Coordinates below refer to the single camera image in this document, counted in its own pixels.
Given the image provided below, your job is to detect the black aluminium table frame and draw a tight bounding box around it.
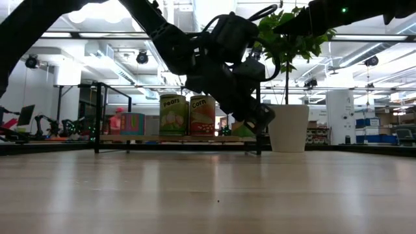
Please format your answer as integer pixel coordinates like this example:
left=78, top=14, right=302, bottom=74
left=0, top=142, right=416, bottom=156

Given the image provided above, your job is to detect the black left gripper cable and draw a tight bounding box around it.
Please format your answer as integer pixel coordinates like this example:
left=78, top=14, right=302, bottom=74
left=247, top=3, right=281, bottom=83

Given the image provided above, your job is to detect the pink and teal box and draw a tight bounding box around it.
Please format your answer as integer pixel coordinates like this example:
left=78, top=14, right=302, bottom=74
left=120, top=112, right=146, bottom=136

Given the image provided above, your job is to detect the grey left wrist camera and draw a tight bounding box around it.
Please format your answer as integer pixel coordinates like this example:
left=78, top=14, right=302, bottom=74
left=232, top=55, right=267, bottom=82

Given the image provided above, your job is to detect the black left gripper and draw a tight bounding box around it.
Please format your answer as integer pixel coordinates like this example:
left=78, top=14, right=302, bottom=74
left=186, top=57, right=277, bottom=136

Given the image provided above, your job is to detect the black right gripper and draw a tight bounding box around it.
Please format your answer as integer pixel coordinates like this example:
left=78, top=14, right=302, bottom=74
left=272, top=0, right=388, bottom=37

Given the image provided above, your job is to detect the red corn can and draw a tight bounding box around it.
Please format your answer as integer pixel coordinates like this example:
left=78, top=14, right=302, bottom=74
left=189, top=95, right=216, bottom=137

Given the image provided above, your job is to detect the wooden shelf with black frame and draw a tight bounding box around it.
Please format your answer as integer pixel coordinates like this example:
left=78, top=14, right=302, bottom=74
left=93, top=82, right=262, bottom=156

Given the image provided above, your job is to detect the blue storage bin stack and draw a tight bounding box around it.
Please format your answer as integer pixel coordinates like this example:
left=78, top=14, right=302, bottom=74
left=356, top=117, right=399, bottom=144

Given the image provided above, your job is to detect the green leafy plant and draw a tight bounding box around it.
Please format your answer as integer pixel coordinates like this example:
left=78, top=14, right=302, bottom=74
left=256, top=6, right=337, bottom=105

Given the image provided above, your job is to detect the black ceiling spotlight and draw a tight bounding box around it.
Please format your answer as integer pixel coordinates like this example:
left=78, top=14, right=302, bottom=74
left=25, top=54, right=40, bottom=70
left=135, top=50, right=150, bottom=65
left=364, top=55, right=380, bottom=68

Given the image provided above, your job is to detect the white plant pot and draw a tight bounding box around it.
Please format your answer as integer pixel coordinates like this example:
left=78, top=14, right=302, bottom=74
left=266, top=104, right=310, bottom=153

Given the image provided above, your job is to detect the green pears can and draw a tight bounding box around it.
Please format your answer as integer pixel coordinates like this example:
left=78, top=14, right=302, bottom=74
left=159, top=94, right=188, bottom=137

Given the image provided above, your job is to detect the person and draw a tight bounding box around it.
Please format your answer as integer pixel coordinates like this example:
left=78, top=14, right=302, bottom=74
left=108, top=107, right=126, bottom=136

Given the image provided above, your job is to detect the black background monitor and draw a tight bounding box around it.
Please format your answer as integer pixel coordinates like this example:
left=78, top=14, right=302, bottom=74
left=16, top=104, right=36, bottom=127

